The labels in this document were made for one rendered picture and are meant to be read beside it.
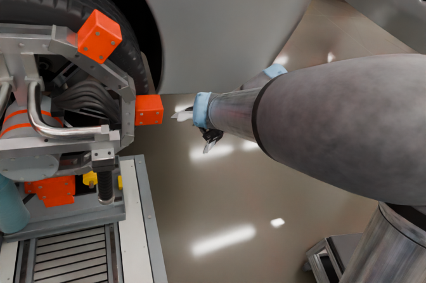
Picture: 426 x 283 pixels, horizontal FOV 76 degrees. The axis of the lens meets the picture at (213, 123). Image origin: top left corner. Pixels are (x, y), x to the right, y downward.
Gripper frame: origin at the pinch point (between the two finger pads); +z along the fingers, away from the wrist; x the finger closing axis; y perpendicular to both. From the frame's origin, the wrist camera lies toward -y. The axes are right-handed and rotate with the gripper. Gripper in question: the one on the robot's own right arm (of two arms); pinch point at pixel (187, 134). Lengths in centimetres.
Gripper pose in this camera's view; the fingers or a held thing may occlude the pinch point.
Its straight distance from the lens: 85.2
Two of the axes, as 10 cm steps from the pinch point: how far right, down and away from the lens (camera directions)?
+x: 6.3, 7.4, 2.4
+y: -2.7, 5.0, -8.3
